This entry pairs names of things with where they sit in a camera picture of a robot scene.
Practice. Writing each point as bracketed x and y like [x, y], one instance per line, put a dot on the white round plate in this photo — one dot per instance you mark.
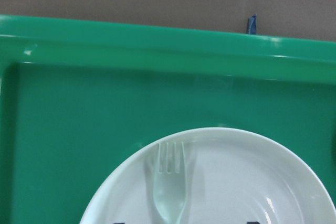
[232, 176]

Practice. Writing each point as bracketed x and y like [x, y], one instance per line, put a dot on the pale green plastic fork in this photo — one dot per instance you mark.
[169, 182]

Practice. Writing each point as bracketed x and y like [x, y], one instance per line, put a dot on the green plastic tray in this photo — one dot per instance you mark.
[79, 97]

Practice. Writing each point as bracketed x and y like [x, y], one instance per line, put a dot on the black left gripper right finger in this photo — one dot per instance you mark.
[253, 222]

